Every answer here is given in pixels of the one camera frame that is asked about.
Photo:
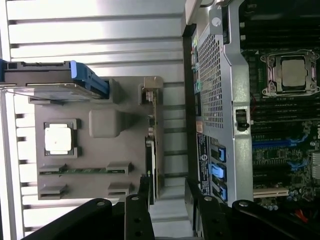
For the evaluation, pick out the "loose silver CPU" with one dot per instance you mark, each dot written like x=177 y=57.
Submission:
x=58 y=137

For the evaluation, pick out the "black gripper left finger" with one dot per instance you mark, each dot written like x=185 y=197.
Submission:
x=136 y=220

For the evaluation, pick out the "blue slot retention clip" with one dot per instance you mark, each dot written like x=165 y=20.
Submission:
x=222 y=153
x=217 y=172
x=223 y=193

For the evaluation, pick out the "chipset heatsink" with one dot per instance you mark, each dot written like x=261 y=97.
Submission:
x=316 y=166

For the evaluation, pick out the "blue expansion slot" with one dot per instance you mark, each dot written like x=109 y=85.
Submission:
x=270 y=144

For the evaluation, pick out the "loose green RAM stick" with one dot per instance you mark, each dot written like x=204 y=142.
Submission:
x=82 y=171

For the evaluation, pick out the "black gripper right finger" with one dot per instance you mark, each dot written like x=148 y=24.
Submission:
x=210 y=220

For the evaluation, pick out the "white expansion slot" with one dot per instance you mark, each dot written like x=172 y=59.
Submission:
x=270 y=193

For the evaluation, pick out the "hard disk with blue caddy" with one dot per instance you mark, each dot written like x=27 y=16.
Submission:
x=37 y=75

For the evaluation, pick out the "green motherboard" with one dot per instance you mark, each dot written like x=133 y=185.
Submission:
x=275 y=155

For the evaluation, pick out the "black open PC case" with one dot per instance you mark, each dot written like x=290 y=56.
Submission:
x=237 y=150

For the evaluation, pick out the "gray parts rack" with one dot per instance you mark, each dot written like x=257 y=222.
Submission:
x=105 y=155

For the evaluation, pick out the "CPU socket with CPU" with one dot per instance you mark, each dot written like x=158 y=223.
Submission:
x=292 y=72

